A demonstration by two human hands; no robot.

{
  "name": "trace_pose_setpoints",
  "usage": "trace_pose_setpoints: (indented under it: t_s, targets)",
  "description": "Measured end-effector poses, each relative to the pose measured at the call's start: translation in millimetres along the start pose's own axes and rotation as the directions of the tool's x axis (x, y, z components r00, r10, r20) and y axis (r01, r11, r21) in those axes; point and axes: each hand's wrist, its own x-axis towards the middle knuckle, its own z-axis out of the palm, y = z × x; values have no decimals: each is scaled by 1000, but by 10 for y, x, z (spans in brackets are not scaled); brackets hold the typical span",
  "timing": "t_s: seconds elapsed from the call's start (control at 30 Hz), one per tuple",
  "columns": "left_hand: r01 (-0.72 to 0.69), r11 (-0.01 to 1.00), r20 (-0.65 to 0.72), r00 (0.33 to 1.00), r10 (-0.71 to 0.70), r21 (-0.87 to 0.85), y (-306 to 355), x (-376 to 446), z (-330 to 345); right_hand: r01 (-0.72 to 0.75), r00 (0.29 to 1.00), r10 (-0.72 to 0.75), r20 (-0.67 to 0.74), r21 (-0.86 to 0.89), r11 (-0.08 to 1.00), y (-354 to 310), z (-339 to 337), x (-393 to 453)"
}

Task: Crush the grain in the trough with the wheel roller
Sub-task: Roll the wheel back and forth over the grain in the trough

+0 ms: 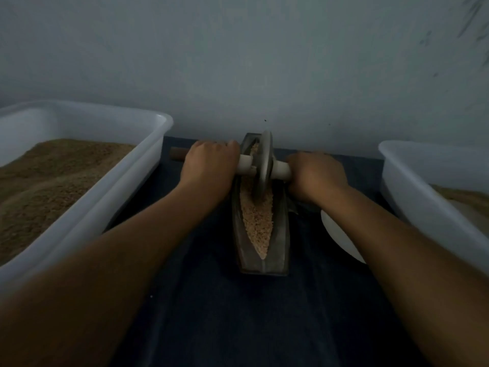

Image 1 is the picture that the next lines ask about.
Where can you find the person's left hand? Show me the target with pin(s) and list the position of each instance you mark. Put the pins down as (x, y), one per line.
(208, 164)

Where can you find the person's right hand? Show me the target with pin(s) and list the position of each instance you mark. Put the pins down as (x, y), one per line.
(315, 176)

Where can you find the boat-shaped metal grinding trough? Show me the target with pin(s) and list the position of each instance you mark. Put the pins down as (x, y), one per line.
(271, 262)

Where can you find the large brown grain heap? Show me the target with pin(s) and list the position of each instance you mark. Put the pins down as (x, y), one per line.
(467, 198)
(42, 191)

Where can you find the person's right forearm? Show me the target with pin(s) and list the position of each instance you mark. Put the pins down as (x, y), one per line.
(420, 286)

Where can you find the person's left forearm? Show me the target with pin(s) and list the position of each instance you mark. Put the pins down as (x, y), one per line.
(84, 290)

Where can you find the white round plate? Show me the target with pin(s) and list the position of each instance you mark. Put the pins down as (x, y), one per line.
(340, 234)

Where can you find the white plastic tub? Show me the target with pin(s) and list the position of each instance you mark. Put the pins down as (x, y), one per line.
(428, 214)
(122, 187)

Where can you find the dark blue table cloth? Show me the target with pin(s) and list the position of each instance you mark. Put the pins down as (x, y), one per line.
(199, 332)

